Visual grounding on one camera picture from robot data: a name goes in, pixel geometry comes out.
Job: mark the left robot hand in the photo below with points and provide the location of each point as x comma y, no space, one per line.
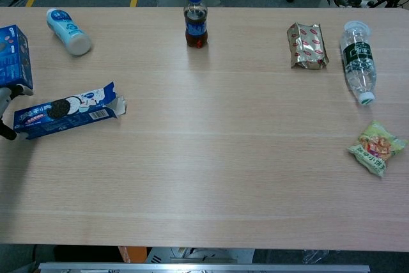
4,102

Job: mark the long blue Oreo box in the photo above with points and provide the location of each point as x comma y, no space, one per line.
64,116

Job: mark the white milk drink bottle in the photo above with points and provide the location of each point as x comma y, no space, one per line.
68,31

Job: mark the orange panel under table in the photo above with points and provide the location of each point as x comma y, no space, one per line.
132,254

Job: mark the cola bottle blue cap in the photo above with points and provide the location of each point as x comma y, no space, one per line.
195,27

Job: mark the white device under table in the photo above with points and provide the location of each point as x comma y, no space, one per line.
198,255

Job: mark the gold foil snack packet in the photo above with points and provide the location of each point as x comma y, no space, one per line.
307,46

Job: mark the clear water bottle green label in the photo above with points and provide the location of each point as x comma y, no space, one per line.
358,59

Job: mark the green snack bag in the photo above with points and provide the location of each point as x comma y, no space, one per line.
375,148

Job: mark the aluminium rail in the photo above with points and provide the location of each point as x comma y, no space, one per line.
204,268

